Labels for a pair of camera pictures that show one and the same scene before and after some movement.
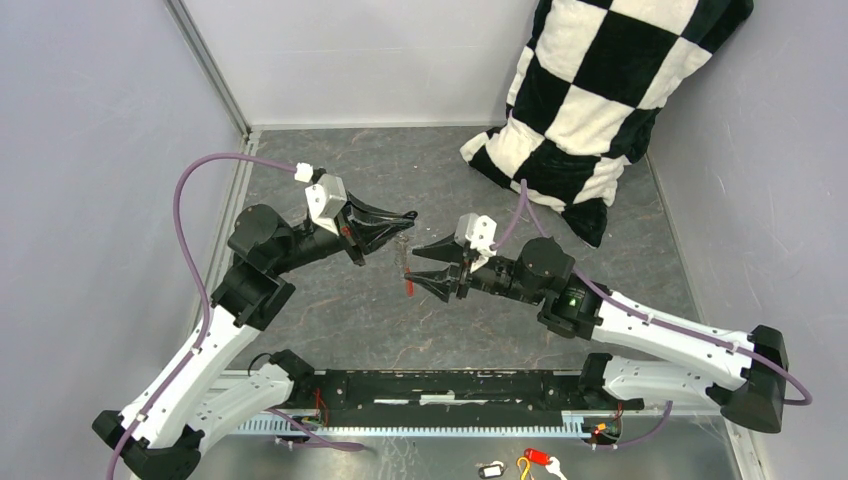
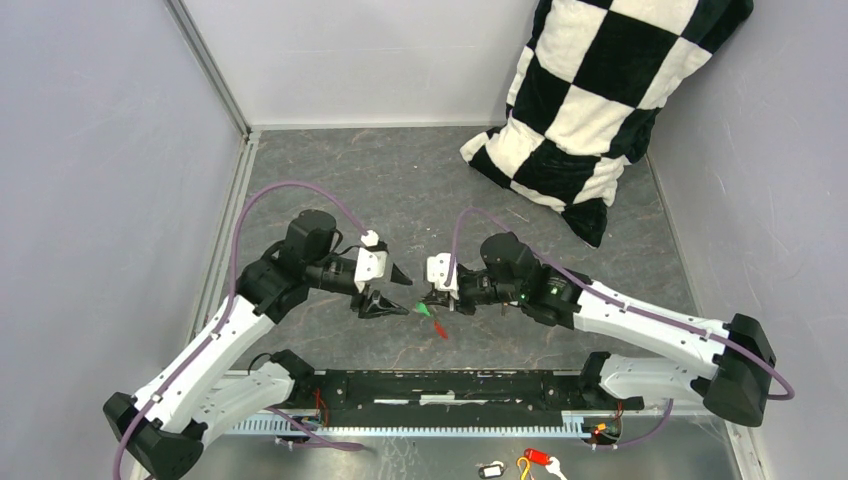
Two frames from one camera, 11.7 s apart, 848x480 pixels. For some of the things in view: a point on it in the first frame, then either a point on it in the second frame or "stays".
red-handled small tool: [410, 286] to [440, 330]
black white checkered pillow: [588, 89] stays
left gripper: [363, 228] to [378, 305]
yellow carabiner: [526, 468] stays
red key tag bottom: [537, 456] stays
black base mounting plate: [481, 398] stays
